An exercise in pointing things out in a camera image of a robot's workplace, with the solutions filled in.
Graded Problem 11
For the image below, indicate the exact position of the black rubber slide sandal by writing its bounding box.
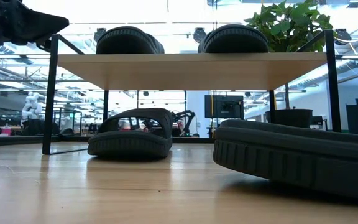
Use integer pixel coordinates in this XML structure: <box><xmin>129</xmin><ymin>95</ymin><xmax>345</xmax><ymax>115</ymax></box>
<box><xmin>213</xmin><ymin>119</ymin><xmax>358</xmax><ymax>202</ymax></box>
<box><xmin>95</xmin><ymin>26</ymin><xmax>165</xmax><ymax>55</ymax></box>
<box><xmin>87</xmin><ymin>108</ymin><xmax>175</xmax><ymax>159</ymax></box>
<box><xmin>197</xmin><ymin>24</ymin><xmax>270</xmax><ymax>54</ymax></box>

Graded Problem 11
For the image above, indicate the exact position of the black monitor screen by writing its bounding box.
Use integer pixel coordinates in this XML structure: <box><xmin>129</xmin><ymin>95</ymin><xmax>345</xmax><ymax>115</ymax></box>
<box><xmin>204</xmin><ymin>95</ymin><xmax>245</xmax><ymax>120</ymax></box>

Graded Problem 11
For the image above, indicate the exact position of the green potted plant black pot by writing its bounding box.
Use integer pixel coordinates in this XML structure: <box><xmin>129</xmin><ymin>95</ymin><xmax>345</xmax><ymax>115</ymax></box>
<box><xmin>243</xmin><ymin>0</ymin><xmax>335</xmax><ymax>129</ymax></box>

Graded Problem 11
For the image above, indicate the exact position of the black aluminium table frame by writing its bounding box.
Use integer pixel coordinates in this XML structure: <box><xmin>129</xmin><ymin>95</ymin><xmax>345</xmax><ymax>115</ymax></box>
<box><xmin>0</xmin><ymin>135</ymin><xmax>216</xmax><ymax>147</ymax></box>

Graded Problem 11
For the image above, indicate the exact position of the wooden shelf black metal frame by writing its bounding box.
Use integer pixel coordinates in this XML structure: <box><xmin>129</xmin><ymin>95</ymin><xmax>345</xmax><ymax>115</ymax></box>
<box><xmin>42</xmin><ymin>29</ymin><xmax>343</xmax><ymax>156</ymax></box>

